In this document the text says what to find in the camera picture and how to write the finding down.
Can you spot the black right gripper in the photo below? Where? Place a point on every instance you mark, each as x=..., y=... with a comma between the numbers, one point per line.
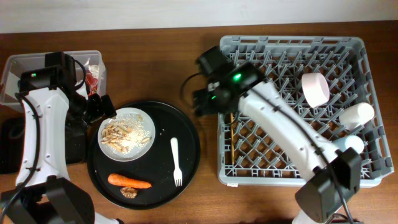
x=209, y=101

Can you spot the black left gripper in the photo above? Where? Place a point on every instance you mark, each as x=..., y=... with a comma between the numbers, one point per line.
x=100, y=111

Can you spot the grey plate with food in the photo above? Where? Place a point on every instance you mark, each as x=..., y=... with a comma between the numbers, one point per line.
x=127, y=136

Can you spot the wooden chopstick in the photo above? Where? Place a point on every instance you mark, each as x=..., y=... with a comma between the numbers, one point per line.
x=232, y=137

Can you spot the white plastic fork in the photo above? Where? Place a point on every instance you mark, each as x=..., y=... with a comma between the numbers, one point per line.
x=177, y=170

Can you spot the pink bowl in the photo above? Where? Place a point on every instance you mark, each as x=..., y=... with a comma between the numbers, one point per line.
x=315, y=89

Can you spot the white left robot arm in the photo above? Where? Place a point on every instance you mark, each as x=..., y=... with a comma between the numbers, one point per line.
x=44, y=192

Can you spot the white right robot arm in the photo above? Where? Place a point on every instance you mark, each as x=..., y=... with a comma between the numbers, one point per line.
x=331, y=169

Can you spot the grey plastic dishwasher rack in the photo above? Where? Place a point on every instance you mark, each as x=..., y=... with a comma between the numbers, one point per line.
x=283, y=60

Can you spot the red and white wrapper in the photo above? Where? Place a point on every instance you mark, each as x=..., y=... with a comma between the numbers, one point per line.
x=92, y=78

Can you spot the clear plastic bin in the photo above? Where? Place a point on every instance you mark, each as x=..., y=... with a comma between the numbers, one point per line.
x=17, y=64

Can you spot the orange carrot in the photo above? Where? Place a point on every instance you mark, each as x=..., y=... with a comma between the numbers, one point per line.
x=122, y=181

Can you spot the black rectangular bin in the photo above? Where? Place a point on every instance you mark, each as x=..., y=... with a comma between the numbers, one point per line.
x=12, y=145

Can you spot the brown walnut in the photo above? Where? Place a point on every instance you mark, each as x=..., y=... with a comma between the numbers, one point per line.
x=128, y=192

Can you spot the round black tray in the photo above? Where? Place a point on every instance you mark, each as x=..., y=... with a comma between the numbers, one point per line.
x=156, y=166

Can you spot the white cup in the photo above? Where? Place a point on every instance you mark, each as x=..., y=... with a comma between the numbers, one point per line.
x=356, y=115

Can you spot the light blue cup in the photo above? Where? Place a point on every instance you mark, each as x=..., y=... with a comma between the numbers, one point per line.
x=350, y=141

